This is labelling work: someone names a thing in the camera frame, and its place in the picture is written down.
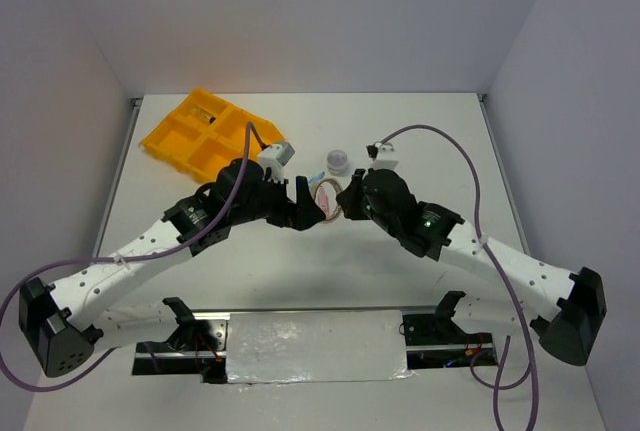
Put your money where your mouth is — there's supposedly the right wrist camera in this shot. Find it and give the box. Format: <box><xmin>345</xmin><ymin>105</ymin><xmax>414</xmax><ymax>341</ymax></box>
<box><xmin>366</xmin><ymin>142</ymin><xmax>399</xmax><ymax>170</ymax></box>

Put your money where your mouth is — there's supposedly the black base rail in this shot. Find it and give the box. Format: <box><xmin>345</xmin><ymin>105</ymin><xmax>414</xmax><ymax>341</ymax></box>
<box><xmin>131</xmin><ymin>308</ymin><xmax>497</xmax><ymax>385</ymax></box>

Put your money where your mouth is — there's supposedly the silver foil covered plate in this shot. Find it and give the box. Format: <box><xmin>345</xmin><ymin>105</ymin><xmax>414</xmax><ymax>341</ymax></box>
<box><xmin>226</xmin><ymin>310</ymin><xmax>410</xmax><ymax>384</ymax></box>

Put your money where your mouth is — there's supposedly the jar of paper clips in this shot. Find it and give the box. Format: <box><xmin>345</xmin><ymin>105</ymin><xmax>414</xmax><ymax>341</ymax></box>
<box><xmin>326</xmin><ymin>149</ymin><xmax>349</xmax><ymax>176</ymax></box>

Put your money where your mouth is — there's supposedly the clear tape roll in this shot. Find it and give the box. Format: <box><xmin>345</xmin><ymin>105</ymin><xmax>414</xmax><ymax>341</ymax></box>
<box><xmin>310</xmin><ymin>178</ymin><xmax>343</xmax><ymax>224</ymax></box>

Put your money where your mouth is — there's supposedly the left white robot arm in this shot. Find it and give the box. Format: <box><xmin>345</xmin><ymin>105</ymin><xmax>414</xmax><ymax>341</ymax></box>
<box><xmin>19</xmin><ymin>159</ymin><xmax>324</xmax><ymax>378</ymax></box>

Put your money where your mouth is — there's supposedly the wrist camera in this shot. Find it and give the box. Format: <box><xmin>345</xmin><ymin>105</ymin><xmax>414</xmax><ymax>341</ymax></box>
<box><xmin>366</xmin><ymin>142</ymin><xmax>399</xmax><ymax>170</ymax></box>
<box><xmin>257</xmin><ymin>141</ymin><xmax>295</xmax><ymax>174</ymax></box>

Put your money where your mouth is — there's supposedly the blue highlighter pen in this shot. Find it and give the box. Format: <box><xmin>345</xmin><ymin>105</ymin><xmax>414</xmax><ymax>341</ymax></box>
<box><xmin>308</xmin><ymin>171</ymin><xmax>325</xmax><ymax>187</ymax></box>

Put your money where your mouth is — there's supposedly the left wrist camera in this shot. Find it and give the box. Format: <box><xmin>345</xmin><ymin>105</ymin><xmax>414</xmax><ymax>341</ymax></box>
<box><xmin>257</xmin><ymin>141</ymin><xmax>295</xmax><ymax>174</ymax></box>

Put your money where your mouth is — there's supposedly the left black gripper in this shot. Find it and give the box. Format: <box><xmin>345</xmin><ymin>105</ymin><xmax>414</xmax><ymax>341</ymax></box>
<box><xmin>229</xmin><ymin>169</ymin><xmax>325</xmax><ymax>230</ymax></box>

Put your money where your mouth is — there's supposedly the yellow compartment tray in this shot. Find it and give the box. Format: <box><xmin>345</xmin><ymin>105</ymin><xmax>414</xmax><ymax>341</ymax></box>
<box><xmin>140</xmin><ymin>88</ymin><xmax>285</xmax><ymax>184</ymax></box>

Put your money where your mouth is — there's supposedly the pink highlighter pen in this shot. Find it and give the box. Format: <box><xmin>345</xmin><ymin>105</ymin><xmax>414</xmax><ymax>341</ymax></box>
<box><xmin>316</xmin><ymin>185</ymin><xmax>331</xmax><ymax>220</ymax></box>

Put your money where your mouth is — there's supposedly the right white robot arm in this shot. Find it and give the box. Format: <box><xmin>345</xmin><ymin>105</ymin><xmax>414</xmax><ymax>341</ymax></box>
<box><xmin>337</xmin><ymin>169</ymin><xmax>607</xmax><ymax>366</ymax></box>

